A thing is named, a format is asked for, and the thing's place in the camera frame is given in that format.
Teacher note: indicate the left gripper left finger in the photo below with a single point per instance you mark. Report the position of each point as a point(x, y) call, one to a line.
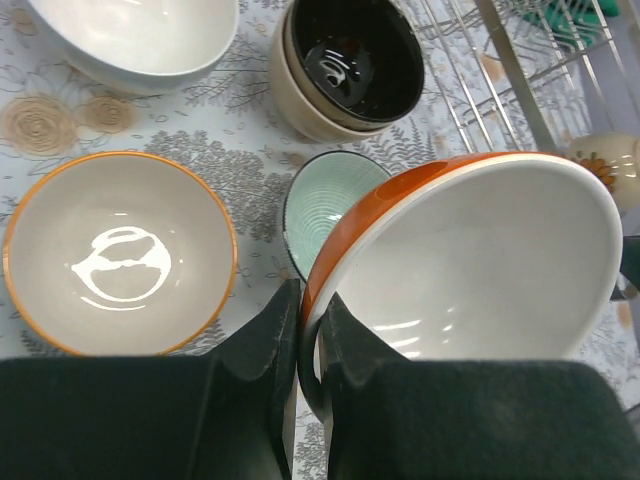
point(227, 414)

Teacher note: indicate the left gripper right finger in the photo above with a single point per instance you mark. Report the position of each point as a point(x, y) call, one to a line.
point(392, 418)

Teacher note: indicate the floral tablecloth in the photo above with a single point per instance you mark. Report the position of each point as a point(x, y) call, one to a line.
point(225, 128)

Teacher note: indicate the beige gold dotted bowl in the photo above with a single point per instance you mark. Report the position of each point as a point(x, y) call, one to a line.
point(358, 62)

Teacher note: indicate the beige bowl green leaf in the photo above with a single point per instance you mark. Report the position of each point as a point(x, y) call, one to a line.
point(295, 107)

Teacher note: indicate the metal wire dish rack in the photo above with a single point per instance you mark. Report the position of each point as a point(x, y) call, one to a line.
point(495, 81)

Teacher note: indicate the white blue striped bowl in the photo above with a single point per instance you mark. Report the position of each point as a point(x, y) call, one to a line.
point(120, 253)

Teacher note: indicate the orange plastic bowl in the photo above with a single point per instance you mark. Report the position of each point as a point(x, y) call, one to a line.
point(509, 255)

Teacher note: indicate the green folded cloth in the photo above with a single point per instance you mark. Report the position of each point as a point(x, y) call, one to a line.
point(570, 22)

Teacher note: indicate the beige orange flower bowl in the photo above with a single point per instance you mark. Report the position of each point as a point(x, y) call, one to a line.
point(614, 159)

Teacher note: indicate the pale green checked bowl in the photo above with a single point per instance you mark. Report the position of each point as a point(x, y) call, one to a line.
point(318, 196)

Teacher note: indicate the plain white bowl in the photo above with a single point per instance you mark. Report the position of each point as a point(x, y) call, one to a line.
point(144, 47)

